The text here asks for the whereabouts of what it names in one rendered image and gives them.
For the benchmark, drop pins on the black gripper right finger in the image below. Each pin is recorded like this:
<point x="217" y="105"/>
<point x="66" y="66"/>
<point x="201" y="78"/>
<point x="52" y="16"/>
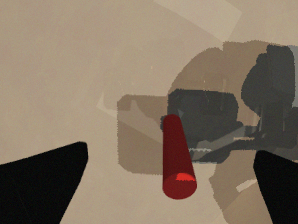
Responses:
<point x="278" y="181"/>

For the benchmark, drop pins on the red peg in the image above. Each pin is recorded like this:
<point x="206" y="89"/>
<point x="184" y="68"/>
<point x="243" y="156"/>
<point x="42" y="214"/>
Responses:
<point x="178" y="179"/>

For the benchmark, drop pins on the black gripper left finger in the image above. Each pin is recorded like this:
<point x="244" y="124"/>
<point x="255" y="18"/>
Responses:
<point x="38" y="190"/>

